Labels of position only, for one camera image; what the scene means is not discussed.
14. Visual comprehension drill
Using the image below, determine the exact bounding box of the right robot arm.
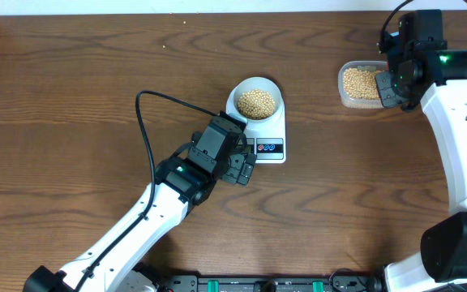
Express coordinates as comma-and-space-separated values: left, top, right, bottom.
373, 10, 467, 291

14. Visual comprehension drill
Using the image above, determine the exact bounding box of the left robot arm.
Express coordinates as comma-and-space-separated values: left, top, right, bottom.
24, 112, 255, 291

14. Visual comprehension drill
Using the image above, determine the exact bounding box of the soybeans pile in bowl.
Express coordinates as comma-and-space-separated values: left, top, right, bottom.
238, 88, 276, 120

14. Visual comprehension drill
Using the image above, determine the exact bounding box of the white digital kitchen scale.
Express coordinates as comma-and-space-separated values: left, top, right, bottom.
224, 86, 287, 165

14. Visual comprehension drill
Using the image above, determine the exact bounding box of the light grey round bowl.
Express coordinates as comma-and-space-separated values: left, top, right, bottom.
227, 77, 285, 122

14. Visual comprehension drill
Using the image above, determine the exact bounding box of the clear container of soybeans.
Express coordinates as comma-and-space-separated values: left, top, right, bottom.
338, 61, 388, 110

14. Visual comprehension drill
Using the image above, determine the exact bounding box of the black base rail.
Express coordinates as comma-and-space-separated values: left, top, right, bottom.
135, 263, 467, 292

